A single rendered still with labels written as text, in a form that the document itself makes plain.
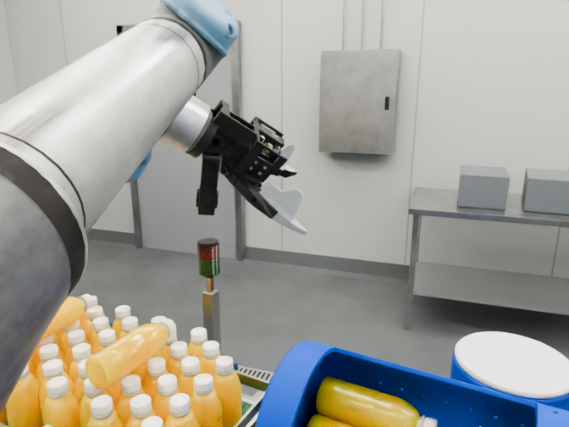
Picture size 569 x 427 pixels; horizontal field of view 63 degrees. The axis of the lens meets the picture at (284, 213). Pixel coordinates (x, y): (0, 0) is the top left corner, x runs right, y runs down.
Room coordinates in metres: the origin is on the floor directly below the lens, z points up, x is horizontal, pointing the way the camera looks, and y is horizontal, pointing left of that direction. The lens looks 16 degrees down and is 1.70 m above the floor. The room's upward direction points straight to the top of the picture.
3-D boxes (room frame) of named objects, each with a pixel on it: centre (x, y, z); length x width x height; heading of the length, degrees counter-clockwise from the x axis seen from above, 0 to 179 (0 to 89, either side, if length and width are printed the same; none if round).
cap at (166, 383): (0.84, 0.24, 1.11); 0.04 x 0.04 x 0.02
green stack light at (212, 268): (1.29, 0.22, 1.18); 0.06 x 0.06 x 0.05
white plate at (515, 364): (1.03, -0.57, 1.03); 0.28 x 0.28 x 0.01
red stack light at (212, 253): (1.29, 0.22, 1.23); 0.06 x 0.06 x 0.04
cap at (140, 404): (0.77, 0.28, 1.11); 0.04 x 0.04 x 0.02
